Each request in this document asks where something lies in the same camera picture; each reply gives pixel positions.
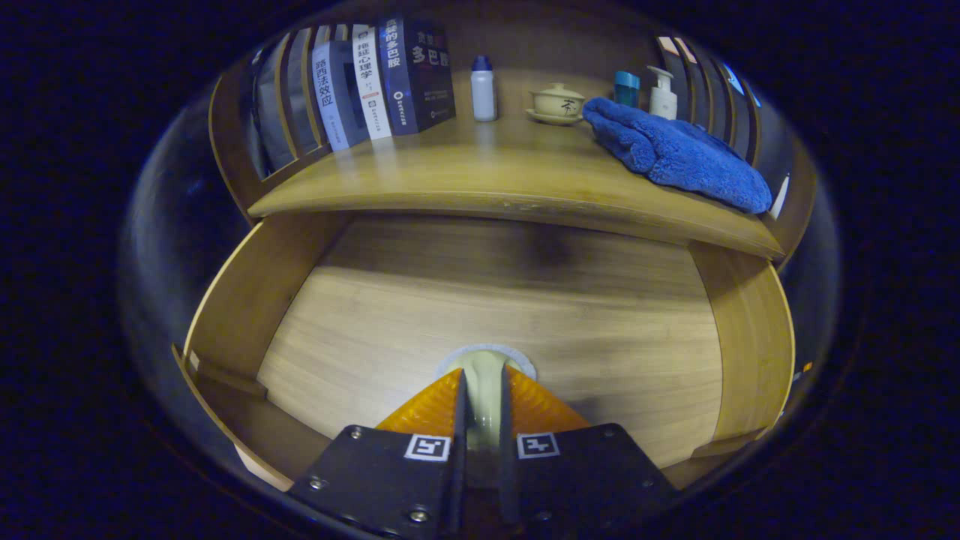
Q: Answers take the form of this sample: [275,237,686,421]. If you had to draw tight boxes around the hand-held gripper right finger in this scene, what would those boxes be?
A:
[499,364,680,537]

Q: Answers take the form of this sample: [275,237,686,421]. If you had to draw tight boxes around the cream brush with white base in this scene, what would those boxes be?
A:
[436,343,538,451]

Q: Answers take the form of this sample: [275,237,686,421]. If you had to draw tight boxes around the white pump bottle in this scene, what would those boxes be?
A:
[647,65,679,121]

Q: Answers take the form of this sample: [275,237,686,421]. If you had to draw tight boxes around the wooden drawer with black knob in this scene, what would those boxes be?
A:
[171,210,796,492]

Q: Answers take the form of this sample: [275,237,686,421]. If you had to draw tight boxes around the wooden countertop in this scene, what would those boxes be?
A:
[247,71,785,260]

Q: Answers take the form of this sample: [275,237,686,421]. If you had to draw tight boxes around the white bottle with blue cap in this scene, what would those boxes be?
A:
[470,55,498,122]

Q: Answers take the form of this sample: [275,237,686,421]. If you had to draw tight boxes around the white book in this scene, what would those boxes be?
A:
[351,24,393,141]

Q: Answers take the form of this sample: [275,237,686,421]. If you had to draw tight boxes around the folded blue towel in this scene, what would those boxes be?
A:
[582,97,773,215]

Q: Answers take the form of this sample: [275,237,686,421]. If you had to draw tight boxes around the dark blue book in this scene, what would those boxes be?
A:
[377,16,457,137]

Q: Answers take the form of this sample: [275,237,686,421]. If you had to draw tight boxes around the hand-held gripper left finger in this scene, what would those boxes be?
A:
[289,366,470,540]

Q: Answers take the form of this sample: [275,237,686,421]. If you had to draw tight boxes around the pale blue book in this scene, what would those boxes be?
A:
[311,41,372,152]

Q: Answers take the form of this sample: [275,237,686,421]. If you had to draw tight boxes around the beige lidded tea cup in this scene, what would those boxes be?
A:
[526,82,587,127]

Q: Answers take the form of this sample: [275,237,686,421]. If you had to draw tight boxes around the teal bottle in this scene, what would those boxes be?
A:
[613,71,641,110]

